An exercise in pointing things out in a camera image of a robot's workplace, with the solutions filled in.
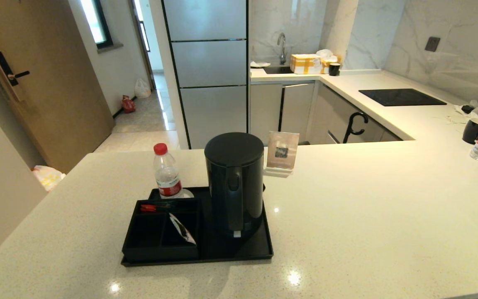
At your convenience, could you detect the black electric kettle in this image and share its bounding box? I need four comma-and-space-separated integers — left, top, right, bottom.
204, 132, 265, 239

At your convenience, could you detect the pink and black tea sachet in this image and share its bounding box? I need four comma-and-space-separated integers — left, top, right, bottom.
168, 213, 197, 245

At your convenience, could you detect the red-capped water bottle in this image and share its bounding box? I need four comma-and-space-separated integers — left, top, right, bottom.
153, 143, 183, 199

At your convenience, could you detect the acrylic QR code sign stand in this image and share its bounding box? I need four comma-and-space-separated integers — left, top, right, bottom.
264, 131, 300, 178

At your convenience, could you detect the grey kitchen cabinet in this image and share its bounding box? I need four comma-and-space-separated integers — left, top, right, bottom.
250, 81, 403, 145

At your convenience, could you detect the silver refrigerator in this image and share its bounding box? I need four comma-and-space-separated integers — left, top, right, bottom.
161, 0, 250, 149

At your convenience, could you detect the black serving tray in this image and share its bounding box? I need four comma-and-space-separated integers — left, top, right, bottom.
121, 186, 274, 267

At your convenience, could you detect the cardboard box with yellow tape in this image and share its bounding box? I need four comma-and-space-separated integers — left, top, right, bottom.
290, 54, 322, 75

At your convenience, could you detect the chrome sink faucet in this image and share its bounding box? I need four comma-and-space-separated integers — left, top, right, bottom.
277, 32, 287, 65

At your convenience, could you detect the small yellow taped box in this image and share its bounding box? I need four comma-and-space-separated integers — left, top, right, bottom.
321, 56, 342, 74

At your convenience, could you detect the black compartment organizer box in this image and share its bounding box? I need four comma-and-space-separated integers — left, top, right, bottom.
122, 198, 201, 261

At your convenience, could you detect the black induction cooktop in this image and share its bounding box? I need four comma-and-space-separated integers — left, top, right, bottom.
358, 88, 447, 107

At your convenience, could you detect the black framed window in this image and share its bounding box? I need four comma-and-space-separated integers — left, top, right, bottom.
79, 0, 113, 49

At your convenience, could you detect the white and yellow plastic bag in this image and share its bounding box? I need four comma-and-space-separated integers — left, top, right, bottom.
32, 165, 66, 192

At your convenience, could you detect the wooden door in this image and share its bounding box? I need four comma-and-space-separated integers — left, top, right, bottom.
0, 0, 115, 174

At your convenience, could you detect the black mug white inside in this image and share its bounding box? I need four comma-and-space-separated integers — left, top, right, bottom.
462, 117, 478, 145

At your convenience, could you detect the crumpled clear plastic wrap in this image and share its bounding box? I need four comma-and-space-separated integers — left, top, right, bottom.
455, 100, 478, 119

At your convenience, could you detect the black curved hook handle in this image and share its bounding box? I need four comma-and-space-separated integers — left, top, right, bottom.
343, 112, 369, 144

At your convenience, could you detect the black door lock handle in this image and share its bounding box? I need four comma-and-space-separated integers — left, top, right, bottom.
0, 51, 30, 102

